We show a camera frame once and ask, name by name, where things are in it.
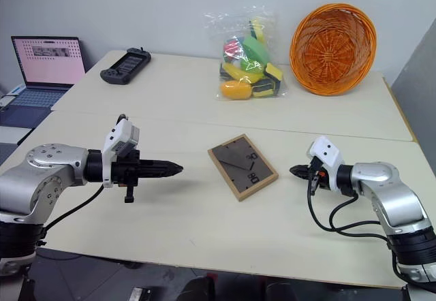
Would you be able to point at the black handheld controller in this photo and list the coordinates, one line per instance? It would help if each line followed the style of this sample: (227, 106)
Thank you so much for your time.
(126, 66)

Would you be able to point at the yellow toy lemon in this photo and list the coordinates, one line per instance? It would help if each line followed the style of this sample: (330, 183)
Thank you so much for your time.
(235, 90)

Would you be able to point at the clear plastic bag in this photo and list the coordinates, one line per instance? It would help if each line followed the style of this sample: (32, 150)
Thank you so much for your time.
(250, 56)

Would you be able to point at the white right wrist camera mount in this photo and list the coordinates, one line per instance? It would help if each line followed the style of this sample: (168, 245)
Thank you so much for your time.
(327, 153)

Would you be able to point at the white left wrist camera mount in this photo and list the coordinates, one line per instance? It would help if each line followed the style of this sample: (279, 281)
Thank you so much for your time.
(116, 137)

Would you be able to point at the blue laptop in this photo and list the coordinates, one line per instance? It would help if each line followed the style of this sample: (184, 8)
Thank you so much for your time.
(44, 62)

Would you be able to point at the small white device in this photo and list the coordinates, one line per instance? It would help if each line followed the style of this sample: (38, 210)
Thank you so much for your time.
(7, 101)

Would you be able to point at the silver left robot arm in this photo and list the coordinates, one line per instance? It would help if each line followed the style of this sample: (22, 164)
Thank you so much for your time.
(41, 175)

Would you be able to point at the yellow and black sponge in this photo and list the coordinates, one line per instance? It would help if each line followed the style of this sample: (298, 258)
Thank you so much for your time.
(258, 28)
(264, 89)
(274, 72)

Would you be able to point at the green toy vegetable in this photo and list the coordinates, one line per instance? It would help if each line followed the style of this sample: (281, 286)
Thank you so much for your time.
(255, 50)

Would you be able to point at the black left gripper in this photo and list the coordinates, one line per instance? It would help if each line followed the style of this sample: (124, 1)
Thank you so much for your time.
(127, 171)

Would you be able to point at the orange wicker basket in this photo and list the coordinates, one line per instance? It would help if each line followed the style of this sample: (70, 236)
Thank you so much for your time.
(332, 50)

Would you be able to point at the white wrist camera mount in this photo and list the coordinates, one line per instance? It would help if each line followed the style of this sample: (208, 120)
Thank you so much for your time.
(116, 137)
(327, 153)

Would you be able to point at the grey partition panel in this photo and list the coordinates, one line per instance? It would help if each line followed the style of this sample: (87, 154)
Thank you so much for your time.
(417, 93)

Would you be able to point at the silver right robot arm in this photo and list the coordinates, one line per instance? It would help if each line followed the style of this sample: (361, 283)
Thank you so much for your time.
(391, 192)

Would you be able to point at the wooden framed clock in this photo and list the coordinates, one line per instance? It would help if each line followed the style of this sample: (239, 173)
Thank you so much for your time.
(242, 166)

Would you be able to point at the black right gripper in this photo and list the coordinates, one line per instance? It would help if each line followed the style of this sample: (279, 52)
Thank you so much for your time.
(319, 175)

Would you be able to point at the yellow toy banana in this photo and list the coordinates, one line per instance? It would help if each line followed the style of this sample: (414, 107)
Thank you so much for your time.
(238, 73)

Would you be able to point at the red and pink toy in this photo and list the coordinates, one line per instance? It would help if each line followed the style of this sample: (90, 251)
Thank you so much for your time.
(232, 49)

